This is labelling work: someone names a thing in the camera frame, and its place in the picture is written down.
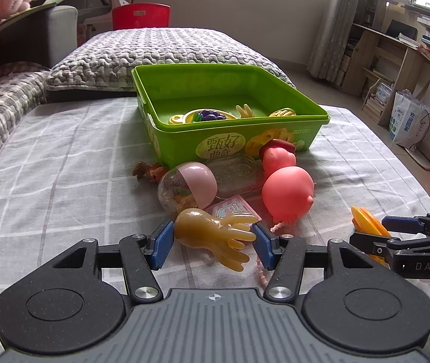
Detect grey checked tablecloth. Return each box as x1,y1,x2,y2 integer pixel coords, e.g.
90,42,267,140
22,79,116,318
0,96,430,356

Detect grey quilted cushion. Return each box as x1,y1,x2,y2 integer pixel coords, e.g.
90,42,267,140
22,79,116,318
44,28,297,93

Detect grey curtain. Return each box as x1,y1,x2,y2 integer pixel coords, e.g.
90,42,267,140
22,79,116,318
307,0,386,84

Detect purple toy grapes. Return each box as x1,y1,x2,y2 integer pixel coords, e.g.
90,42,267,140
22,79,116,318
196,109,227,122

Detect grey sofa armrest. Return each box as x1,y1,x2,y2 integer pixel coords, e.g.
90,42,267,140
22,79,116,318
0,5,78,70

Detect pink clear capsule ball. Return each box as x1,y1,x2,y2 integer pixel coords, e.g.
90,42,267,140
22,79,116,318
157,161,217,214

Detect red plastic stool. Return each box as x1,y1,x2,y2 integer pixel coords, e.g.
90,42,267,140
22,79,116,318
111,3,171,31

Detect yellow toy corn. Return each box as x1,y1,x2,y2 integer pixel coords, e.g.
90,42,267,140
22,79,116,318
268,108,299,119

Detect clear plastic case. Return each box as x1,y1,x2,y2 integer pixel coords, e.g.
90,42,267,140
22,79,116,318
207,155,266,199

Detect pink card packet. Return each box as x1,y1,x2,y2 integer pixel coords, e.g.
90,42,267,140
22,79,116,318
204,195,263,224

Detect pink pig toy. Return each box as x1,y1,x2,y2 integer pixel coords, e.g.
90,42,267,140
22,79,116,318
254,139,316,288

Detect wooden shelf desk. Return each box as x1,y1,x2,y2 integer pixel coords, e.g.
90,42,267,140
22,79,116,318
341,0,430,125

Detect brown orange animal toy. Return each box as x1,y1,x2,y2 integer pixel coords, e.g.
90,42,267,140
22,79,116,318
132,161,170,184

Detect yellow toy cup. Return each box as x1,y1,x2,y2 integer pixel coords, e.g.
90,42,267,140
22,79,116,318
169,108,238,125

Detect amber rubber hand toy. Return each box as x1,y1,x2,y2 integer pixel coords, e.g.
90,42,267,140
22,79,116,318
174,208,259,273

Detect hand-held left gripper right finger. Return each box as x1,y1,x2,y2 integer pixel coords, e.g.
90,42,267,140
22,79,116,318
252,220,386,303

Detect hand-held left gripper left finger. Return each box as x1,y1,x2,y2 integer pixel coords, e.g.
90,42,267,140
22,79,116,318
43,219,176,305

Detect green plastic box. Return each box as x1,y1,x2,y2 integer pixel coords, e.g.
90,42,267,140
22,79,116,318
131,64,331,169

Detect white shopping bag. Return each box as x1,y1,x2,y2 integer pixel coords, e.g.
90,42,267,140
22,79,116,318
389,90,430,150

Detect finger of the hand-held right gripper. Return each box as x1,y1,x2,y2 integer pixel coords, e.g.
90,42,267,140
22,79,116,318
349,232,390,256
381,214,430,235

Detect dark laptop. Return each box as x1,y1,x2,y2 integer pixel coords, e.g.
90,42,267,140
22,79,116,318
385,19,418,40

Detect orange toy pumpkin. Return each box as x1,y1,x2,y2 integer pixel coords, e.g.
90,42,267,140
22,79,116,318
351,206,393,267

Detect open book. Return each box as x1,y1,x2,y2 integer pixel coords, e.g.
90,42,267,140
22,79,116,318
0,0,64,33

